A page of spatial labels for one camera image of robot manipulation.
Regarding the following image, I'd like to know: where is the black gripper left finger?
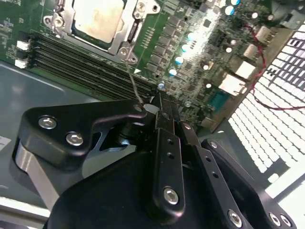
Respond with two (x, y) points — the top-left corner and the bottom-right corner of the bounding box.
(9, 93), (186, 225)

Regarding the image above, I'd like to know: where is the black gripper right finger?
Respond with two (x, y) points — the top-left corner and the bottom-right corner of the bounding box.
(163, 95), (300, 229)

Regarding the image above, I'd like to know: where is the metal socket cover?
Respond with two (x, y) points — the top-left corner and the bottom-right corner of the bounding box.
(51, 0), (143, 58)

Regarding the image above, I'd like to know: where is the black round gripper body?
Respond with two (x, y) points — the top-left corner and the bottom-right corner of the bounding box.
(45, 149), (228, 229)

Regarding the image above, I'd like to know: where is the thin wire locking lever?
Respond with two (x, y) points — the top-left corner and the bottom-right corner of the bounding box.
(124, 59), (146, 111)

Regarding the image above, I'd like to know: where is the silver topped CPU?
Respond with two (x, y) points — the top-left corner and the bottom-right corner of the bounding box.
(72, 0), (125, 44)

